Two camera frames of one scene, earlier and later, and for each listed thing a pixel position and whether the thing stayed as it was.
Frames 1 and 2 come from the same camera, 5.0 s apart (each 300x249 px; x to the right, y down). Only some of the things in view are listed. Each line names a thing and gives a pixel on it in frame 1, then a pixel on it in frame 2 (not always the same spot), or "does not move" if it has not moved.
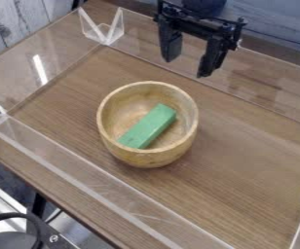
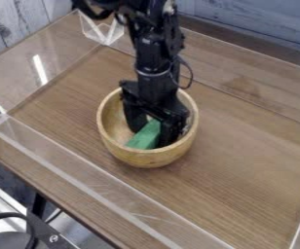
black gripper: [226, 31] → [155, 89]
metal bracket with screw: [51, 239] does not move
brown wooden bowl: [124, 104] does not move
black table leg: [37, 205] does not move
